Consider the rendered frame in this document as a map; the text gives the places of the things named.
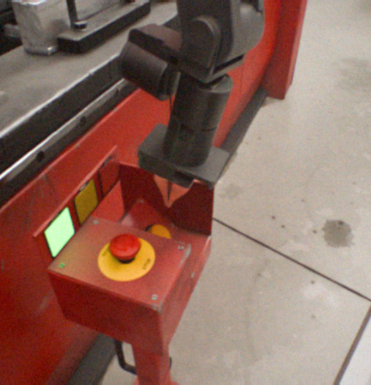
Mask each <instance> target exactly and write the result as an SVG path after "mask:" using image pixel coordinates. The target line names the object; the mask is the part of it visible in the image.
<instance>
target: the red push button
mask: <svg viewBox="0 0 371 385"><path fill-rule="evenodd" d="M140 248H141V242H140V241H139V239H138V238H137V237H136V236H135V235H130V234H119V235H116V236H114V237H113V238H112V239H111V240H110V242H109V247H108V250H109V253H110V255H111V256H112V257H114V258H115V259H117V260H119V262H120V263H123V264H130V263H131V262H132V261H133V260H134V259H135V256H136V255H137V254H138V252H139V251H140Z"/></svg>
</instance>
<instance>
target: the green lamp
mask: <svg viewBox="0 0 371 385"><path fill-rule="evenodd" d="M45 233H46V237H47V240H48V242H49V245H50V248H51V251H52V254H53V256H55V255H56V254H57V253H58V252H59V251H60V250H61V248H62V247H63V246H64V244H65V243H66V242H67V241H68V240H69V238H70V237H71V236H72V234H73V233H74V230H73V228H72V224H71V220H70V215H69V212H68V209H67V208H66V209H65V210H64V211H63V212H62V214H61V215H60V216H59V217H58V219H57V220H56V221H55V222H54V223H53V224H52V225H51V227H50V228H49V229H48V230H47V231H45Z"/></svg>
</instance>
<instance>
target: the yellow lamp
mask: <svg viewBox="0 0 371 385"><path fill-rule="evenodd" d="M75 203H76V208H77V211H78V215H79V218H80V222H81V224H82V222H83V221H84V219H85V218H86V217H87V216H88V214H89V213H90V212H91V211H92V210H93V209H94V208H95V207H96V206H97V205H98V200H97V196H96V191H95V187H94V181H93V180H91V182H90V183H88V184H87V185H86V186H85V187H84V188H83V189H82V192H81V193H80V194H79V195H78V196H77V197H76V198H75Z"/></svg>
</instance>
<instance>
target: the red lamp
mask: <svg viewBox="0 0 371 385"><path fill-rule="evenodd" d="M118 179H119V174H118V169H117V163H116V157H115V156H114V157H112V158H111V159H110V160H109V161H108V162H107V164H106V166H105V167H104V168H103V169H102V170H101V171H100V180H101V185H102V189H103V193H104V195H105V194H106V193H107V192H108V190H109V189H110V188H111V187H112V186H113V184H114V183H115V182H117V180H118Z"/></svg>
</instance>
